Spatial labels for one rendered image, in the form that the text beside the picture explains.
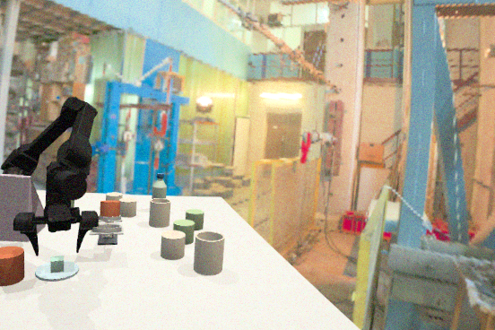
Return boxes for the grey open cylindrical cup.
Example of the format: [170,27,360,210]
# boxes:
[194,230,225,276]
[149,198,171,228]

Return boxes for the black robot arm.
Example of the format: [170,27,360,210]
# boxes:
[1,97,98,233]

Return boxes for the grey cylinder with cream top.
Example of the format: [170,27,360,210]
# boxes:
[119,198,137,218]
[161,230,186,261]

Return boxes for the pale green bottle with blue cap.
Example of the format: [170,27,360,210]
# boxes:
[152,173,167,199]

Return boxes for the brown cylinder with orange top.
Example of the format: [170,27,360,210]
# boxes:
[100,200,120,217]

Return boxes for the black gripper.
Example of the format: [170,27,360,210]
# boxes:
[13,192,99,256]

